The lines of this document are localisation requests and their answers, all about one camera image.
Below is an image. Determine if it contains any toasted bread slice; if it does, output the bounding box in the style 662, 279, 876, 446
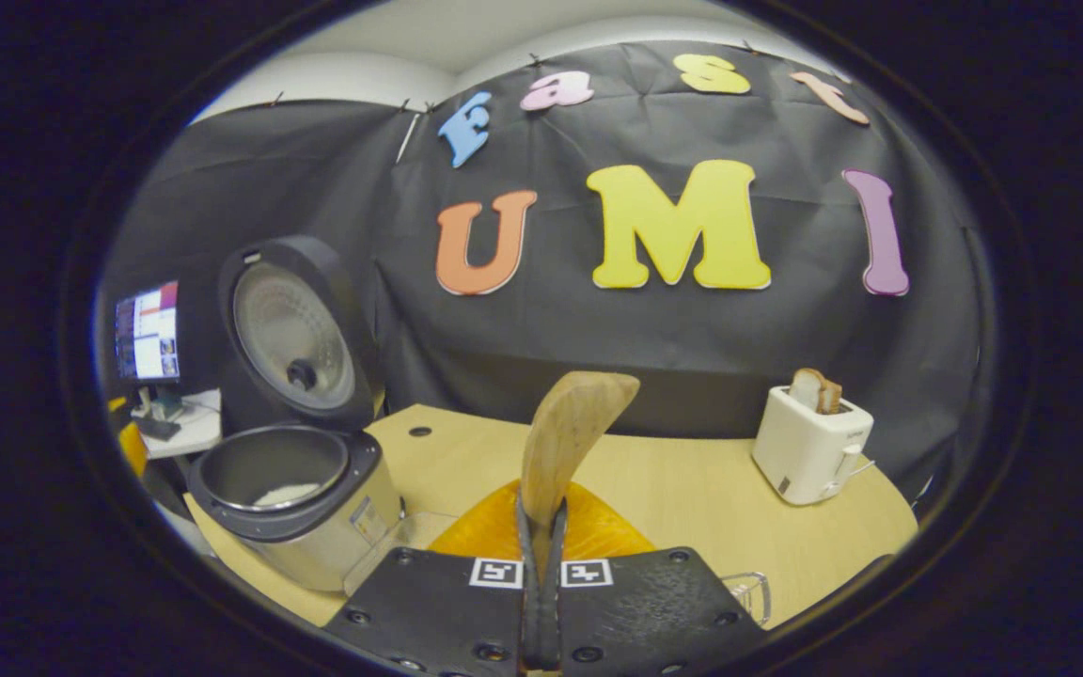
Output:
788, 367, 844, 417

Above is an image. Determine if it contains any metal wire chopstick holder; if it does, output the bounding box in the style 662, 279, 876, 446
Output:
718, 571, 774, 629

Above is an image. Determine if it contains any computer monitor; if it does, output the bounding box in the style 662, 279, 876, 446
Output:
113, 279, 182, 383

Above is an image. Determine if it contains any wooden spoon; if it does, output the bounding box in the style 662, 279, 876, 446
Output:
519, 370, 642, 575

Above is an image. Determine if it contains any dark grey rice cooker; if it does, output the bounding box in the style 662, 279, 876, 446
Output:
186, 234, 404, 594

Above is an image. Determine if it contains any white toaster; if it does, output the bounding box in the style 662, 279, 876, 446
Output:
751, 384, 877, 507

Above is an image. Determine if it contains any pile of white rice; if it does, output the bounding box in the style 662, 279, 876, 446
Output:
253, 481, 322, 508

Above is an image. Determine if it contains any white side table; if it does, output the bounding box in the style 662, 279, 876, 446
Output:
139, 387, 224, 461

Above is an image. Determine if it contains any black backdrop cloth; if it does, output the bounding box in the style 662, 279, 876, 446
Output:
100, 39, 994, 499

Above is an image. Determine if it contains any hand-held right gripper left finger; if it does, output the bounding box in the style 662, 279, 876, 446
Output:
323, 478, 542, 677

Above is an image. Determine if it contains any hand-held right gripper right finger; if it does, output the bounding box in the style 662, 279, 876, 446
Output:
541, 478, 770, 677

